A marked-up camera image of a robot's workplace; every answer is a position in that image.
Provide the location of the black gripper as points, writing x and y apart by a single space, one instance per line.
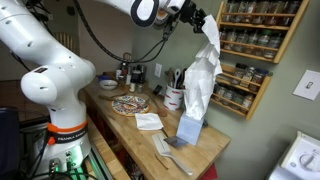
191 11

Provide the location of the light blue tissue box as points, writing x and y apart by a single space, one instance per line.
189 130

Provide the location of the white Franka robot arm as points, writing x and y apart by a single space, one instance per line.
50 63

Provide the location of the colourful patterned orange plate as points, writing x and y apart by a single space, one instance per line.
121 106

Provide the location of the dark blue box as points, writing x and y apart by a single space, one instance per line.
8 140

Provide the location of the glass spice jar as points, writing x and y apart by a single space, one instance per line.
275 41
252 6
224 35
242 36
248 75
275 6
224 91
254 37
263 6
232 35
242 6
230 6
240 72
248 101
291 6
258 79
238 98
229 94

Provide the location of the small wooden spice rack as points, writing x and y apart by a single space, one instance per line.
228 69

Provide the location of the white slotted spoon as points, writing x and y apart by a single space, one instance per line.
177 79

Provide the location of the metal kitchen utensil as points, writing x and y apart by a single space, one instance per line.
170 77

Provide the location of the green-lid spice jar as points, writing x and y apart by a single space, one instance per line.
265 38

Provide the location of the small black device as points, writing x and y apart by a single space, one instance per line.
158 90

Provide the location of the white red-patterned utensil crock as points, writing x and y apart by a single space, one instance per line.
173 98

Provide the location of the dark steel canister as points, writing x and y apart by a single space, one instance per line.
136 76

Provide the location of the large wooden spice rack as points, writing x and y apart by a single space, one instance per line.
290 34

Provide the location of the small black-lid spice jar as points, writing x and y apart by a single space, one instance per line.
133 87
141 88

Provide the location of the white plastic bottle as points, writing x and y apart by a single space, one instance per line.
128 80

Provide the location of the white ceramic bowl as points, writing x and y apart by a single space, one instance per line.
108 85

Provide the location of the blue plastic bowl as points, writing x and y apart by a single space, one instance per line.
103 77

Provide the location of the folded white napkin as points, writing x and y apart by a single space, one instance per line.
148 122

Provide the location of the dark square scraper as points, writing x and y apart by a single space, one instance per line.
171 141

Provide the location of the white spatula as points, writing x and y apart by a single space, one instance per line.
161 144

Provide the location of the wooden chair back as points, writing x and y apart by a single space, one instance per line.
68 43

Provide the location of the red cloth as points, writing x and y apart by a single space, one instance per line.
210 174

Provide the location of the white stove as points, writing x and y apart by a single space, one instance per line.
293 151

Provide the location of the low wooden bench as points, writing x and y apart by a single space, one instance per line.
106 150

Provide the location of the decorative round wall plate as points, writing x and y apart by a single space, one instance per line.
161 19

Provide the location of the white light switch plate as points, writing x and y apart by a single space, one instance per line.
307 85

